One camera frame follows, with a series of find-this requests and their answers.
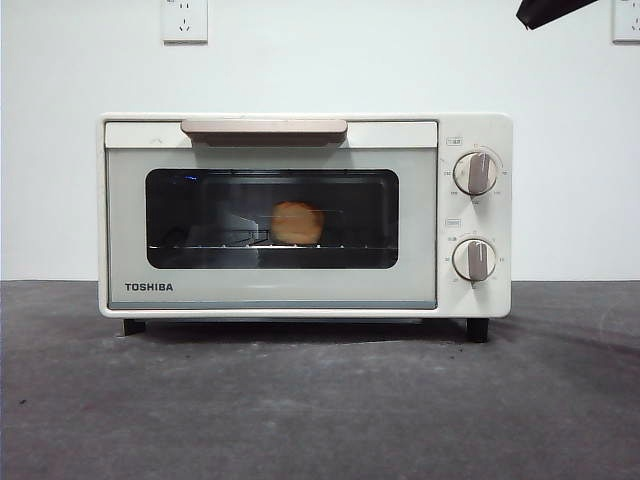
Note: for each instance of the golden braided bread loaf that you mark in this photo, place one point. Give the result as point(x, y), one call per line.
point(297, 224)

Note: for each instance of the oven knob with narrow dial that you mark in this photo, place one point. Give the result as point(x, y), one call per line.
point(474, 260)

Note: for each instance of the white wall socket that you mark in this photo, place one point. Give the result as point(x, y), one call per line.
point(627, 22)
point(184, 22)

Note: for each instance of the cream Toshiba toaster oven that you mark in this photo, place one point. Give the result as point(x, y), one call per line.
point(475, 130)

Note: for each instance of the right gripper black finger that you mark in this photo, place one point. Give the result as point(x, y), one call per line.
point(545, 11)

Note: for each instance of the oven knob with wide dial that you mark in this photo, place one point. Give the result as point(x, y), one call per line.
point(475, 174)

